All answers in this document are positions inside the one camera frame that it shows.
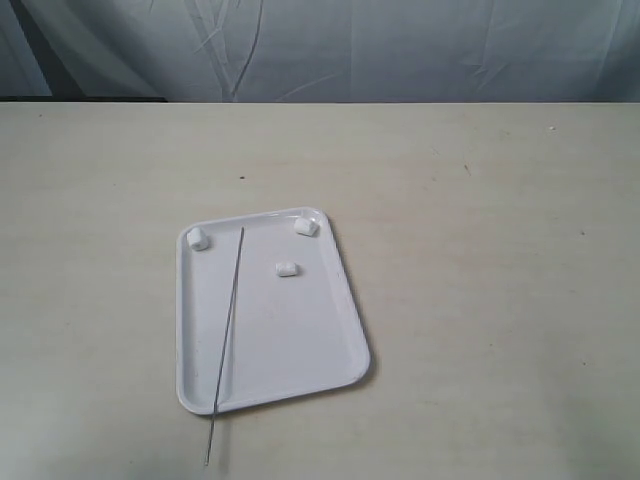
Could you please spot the white foam piece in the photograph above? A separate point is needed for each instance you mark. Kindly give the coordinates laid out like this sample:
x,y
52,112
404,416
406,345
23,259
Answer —
x,y
197,239
286,269
305,226

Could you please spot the grey backdrop cloth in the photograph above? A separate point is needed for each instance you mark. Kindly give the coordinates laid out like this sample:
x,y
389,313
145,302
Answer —
x,y
321,51

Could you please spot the thin metal skewer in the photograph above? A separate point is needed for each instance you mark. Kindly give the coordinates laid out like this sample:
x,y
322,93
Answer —
x,y
224,348

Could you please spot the white plastic tray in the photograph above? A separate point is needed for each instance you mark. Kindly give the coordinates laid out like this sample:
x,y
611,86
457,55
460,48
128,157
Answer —
x,y
289,337

